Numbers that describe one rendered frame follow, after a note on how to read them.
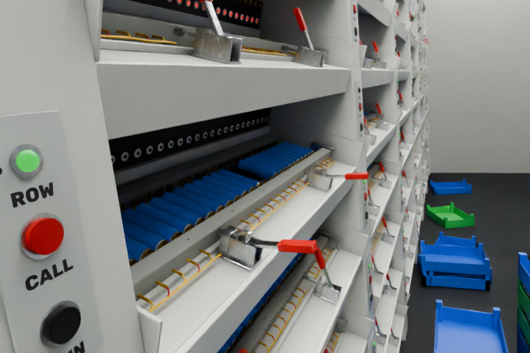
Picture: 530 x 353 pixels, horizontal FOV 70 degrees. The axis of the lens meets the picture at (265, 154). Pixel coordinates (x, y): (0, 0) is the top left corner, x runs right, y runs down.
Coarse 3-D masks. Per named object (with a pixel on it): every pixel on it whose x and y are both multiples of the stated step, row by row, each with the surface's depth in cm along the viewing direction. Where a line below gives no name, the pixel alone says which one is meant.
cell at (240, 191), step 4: (204, 176) 51; (208, 176) 52; (204, 180) 51; (208, 180) 51; (212, 180) 51; (216, 180) 51; (220, 180) 51; (216, 184) 50; (220, 184) 50; (224, 184) 50; (228, 184) 50; (232, 184) 51; (224, 188) 50; (228, 188) 50; (232, 188) 50; (236, 188) 50; (240, 188) 50; (236, 192) 49; (240, 192) 49
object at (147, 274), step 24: (264, 192) 49; (288, 192) 54; (216, 216) 40; (240, 216) 43; (192, 240) 35; (216, 240) 39; (144, 264) 30; (168, 264) 32; (144, 288) 29; (168, 288) 30
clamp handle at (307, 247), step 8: (248, 232) 37; (248, 240) 37; (256, 240) 37; (264, 240) 37; (288, 240) 36; (296, 240) 35; (304, 240) 35; (312, 240) 35; (272, 248) 36; (280, 248) 35; (288, 248) 35; (296, 248) 34; (304, 248) 34; (312, 248) 34
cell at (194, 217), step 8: (152, 200) 42; (160, 200) 42; (160, 208) 42; (168, 208) 41; (176, 208) 41; (176, 216) 41; (184, 216) 41; (192, 216) 40; (200, 216) 41; (192, 224) 40
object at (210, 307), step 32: (256, 128) 75; (288, 128) 81; (160, 160) 49; (352, 160) 76; (320, 192) 59; (256, 224) 45; (288, 224) 47; (320, 224) 58; (288, 256) 45; (192, 288) 32; (224, 288) 33; (256, 288) 37; (160, 320) 22; (192, 320) 29; (224, 320) 31; (160, 352) 26; (192, 352) 27
